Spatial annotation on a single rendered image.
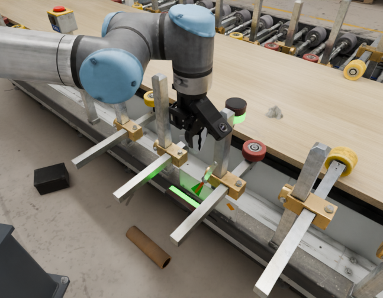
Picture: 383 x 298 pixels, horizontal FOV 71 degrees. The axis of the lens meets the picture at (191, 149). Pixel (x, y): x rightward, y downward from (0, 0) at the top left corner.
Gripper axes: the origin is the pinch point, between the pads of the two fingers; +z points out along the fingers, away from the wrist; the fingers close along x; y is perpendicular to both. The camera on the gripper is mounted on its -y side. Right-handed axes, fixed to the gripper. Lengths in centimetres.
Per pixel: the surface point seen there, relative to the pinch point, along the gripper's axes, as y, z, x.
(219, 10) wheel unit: 76, 4, -115
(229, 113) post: -4.2, -10.9, -7.6
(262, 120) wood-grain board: -1.5, 10.8, -37.8
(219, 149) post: -3.3, 1.6, -6.1
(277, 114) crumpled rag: -4.3, 10.2, -44.5
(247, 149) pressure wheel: -5.8, 10.2, -19.5
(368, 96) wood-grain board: -28, 11, -83
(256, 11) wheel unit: 49, -1, -115
